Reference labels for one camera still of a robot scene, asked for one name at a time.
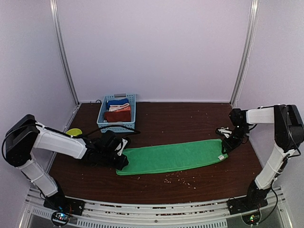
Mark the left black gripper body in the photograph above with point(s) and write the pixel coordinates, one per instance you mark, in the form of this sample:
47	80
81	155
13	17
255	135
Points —
107	158

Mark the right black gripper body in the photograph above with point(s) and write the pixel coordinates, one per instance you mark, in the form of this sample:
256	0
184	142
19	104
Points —
239	132

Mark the green microfiber towel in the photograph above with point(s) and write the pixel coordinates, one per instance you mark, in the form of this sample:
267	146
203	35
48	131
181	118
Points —
172	157

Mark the dark red towel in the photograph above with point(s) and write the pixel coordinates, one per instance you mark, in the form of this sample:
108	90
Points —
118	116

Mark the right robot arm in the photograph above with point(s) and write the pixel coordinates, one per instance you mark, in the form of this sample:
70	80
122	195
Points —
288	134

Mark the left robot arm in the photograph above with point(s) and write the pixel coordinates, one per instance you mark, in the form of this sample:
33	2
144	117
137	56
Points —
28	134

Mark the light blue plastic basket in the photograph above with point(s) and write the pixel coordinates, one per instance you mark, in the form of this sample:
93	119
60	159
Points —
117	127

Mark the yellow green bowl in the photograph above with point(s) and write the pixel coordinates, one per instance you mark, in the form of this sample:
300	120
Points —
74	132

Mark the orange white rolled towel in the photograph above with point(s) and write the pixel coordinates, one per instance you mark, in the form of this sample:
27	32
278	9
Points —
114	108

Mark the blue rolled towel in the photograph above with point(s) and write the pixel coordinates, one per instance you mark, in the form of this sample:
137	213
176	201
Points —
109	103

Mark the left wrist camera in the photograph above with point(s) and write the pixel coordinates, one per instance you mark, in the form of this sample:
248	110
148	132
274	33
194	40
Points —
110	142

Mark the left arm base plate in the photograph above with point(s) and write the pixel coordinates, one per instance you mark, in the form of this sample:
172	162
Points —
70	206

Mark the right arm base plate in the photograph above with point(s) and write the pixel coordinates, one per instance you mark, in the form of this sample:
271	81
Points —
240	205

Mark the right aluminium post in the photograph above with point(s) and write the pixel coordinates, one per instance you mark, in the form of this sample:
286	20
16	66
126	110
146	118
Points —
244	63

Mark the aluminium post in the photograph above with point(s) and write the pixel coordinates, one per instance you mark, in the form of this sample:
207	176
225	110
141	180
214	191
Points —
244	63
62	51

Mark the aluminium front rail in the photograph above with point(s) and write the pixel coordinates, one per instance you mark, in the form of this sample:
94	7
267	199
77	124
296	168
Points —
208	214

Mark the left aluminium post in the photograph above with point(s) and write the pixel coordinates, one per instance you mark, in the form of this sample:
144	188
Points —
62	51

